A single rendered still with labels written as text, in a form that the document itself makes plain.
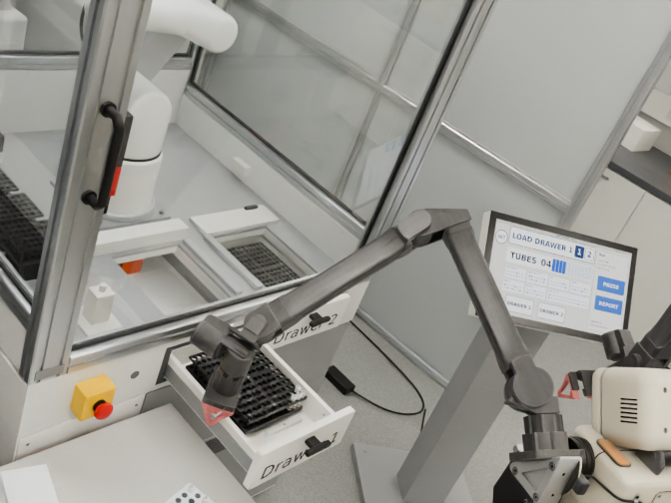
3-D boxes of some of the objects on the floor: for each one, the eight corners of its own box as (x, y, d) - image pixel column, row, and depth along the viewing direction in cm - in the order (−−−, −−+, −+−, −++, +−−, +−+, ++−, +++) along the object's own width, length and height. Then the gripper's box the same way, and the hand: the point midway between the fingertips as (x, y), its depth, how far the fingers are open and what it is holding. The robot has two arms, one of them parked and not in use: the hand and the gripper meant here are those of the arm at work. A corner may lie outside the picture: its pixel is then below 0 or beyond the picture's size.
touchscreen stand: (490, 575, 276) (646, 360, 226) (371, 562, 263) (508, 330, 213) (454, 463, 317) (579, 260, 267) (350, 447, 304) (460, 231, 254)
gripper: (245, 390, 153) (221, 442, 161) (255, 356, 161) (232, 407, 170) (212, 377, 152) (189, 430, 160) (224, 344, 161) (202, 396, 169)
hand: (212, 415), depth 164 cm, fingers open, 3 cm apart
